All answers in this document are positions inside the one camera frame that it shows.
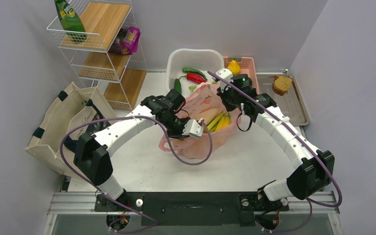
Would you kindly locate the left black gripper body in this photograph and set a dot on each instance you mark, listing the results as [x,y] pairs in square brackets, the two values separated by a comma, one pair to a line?
[175,126]

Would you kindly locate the slice of bread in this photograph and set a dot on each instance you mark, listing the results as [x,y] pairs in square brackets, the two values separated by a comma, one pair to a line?
[281,84]

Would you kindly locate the white plastic tub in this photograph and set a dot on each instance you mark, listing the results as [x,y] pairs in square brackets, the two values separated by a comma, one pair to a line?
[203,60]

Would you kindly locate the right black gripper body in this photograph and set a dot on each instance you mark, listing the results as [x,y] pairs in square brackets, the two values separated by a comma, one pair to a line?
[231,100]

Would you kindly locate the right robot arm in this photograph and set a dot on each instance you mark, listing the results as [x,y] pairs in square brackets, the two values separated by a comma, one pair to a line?
[313,167]

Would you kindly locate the yellow food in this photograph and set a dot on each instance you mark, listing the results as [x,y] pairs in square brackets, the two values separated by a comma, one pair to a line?
[224,122]

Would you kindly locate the long green chili pepper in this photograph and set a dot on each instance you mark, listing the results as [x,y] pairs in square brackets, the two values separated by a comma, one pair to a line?
[195,71]

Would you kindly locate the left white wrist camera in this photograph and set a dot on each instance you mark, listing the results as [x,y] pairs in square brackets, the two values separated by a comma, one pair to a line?
[195,129]

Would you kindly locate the yellow pear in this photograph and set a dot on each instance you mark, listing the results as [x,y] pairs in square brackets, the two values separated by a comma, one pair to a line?
[234,67]

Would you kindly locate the white wire wooden shelf rack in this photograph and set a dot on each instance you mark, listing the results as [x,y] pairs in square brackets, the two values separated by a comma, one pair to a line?
[119,77]

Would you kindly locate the purple snack packet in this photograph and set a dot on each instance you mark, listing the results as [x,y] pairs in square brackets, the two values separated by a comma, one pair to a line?
[126,42]

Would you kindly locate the red chili pepper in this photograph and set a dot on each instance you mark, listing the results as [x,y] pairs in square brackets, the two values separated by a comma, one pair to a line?
[194,78]

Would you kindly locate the dark green cucumber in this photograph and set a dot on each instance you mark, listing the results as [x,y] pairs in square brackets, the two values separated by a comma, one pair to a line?
[177,85]

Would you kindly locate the green glass bottle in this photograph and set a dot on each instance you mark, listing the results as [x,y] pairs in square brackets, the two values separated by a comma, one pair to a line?
[70,21]

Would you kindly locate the pink plastic grocery bag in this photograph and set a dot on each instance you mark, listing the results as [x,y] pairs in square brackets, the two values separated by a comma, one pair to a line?
[203,98]

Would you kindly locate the beige canvas tote bag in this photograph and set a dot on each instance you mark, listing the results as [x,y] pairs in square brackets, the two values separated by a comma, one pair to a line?
[72,107]

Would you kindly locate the pink plastic basket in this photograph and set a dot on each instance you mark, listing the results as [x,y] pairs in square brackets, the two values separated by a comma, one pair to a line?
[247,66]

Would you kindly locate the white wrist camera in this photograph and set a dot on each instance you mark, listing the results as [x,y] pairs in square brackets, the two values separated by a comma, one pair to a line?
[195,129]
[225,74]

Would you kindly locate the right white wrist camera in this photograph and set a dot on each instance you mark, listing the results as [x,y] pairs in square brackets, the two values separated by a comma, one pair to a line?
[225,74]

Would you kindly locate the metal tray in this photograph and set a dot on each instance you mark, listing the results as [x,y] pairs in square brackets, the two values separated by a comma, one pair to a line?
[290,103]

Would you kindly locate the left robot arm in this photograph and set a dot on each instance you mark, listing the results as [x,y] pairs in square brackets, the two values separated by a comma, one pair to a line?
[94,151]

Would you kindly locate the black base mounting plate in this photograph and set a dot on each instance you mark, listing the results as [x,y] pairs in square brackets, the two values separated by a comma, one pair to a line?
[201,208]

